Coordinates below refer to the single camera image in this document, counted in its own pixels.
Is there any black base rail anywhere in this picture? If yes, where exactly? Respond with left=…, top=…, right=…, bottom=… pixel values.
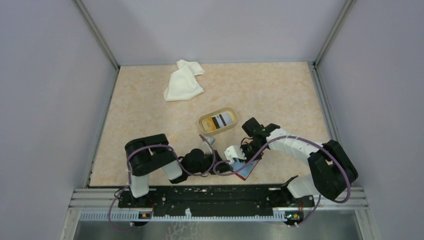
left=118, top=184, right=315, bottom=217

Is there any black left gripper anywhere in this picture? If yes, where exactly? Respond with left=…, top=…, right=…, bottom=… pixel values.
left=188, top=149, right=233, bottom=174

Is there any gold VIP card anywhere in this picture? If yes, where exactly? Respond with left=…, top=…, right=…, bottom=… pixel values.
left=201, top=117, right=217, bottom=133

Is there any red card holder wallet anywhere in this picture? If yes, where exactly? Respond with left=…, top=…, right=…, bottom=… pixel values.
left=231, top=159, right=259, bottom=181

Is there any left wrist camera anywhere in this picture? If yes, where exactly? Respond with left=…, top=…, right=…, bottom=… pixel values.
left=201, top=136, right=216, bottom=154

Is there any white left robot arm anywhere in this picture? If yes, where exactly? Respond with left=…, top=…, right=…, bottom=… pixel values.
left=124, top=133, right=232, bottom=207

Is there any beige oval tray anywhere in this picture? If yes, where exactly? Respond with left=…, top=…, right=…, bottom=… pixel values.
left=198, top=107, right=239, bottom=137

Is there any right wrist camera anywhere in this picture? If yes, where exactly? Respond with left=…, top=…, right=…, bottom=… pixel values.
left=224, top=145, right=247, bottom=165

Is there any silver magnetic stripe card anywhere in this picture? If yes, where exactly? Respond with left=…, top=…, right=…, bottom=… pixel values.
left=211, top=111, right=234, bottom=129

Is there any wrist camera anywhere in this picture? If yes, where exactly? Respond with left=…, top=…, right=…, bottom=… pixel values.
left=201, top=136, right=216, bottom=154
left=224, top=145, right=247, bottom=165

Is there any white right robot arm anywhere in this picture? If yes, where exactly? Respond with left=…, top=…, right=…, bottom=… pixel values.
left=240, top=117, right=359, bottom=206

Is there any white crumpled cloth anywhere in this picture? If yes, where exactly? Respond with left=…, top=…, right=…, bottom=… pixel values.
left=163, top=59, right=205, bottom=102

